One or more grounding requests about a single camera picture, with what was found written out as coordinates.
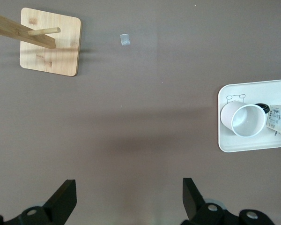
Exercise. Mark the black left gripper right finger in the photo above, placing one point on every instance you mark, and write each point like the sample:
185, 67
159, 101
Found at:
194, 206

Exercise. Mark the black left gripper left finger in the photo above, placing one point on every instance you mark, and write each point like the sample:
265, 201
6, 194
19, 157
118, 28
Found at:
61, 204

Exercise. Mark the wooden cup rack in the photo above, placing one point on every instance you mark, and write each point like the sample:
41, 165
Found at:
61, 58

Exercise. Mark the cream rabbit print tray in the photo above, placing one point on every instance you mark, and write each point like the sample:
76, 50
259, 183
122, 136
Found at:
248, 144

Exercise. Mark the brown table cover sheet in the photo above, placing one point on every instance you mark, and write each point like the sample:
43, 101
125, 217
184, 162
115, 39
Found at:
131, 117

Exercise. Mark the small grey tape patch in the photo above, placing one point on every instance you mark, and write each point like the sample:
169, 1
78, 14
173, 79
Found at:
125, 39

